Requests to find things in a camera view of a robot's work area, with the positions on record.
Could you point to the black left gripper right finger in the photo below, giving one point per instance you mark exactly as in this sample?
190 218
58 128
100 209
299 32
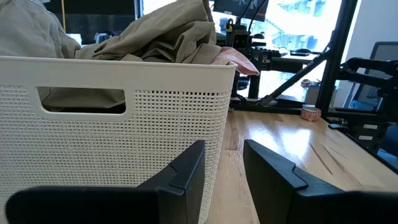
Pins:
270 183

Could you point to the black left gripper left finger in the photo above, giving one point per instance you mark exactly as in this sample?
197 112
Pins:
183 193

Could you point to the pink garment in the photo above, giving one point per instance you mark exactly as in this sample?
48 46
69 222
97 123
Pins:
239 60

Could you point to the beige khaki garment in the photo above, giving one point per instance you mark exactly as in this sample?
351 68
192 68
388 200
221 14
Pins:
161 34

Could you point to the black jointed mount arm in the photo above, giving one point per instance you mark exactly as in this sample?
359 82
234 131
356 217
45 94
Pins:
367 63

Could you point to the black keyboard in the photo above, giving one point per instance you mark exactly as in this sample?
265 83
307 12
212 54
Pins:
278 53

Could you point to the black computer mouse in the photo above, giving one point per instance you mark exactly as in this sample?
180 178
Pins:
301 52

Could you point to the black computer monitor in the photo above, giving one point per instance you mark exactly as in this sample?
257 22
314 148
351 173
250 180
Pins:
236 7

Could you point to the small round pale object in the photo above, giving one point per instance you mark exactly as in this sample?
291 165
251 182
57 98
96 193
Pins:
311 114

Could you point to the black box with white labels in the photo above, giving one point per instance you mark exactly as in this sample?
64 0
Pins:
351 132

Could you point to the white woven plastic laundry basket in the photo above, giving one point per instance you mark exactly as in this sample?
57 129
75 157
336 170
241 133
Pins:
93 140

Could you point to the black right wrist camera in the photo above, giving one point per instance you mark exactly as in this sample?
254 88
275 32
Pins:
240 40

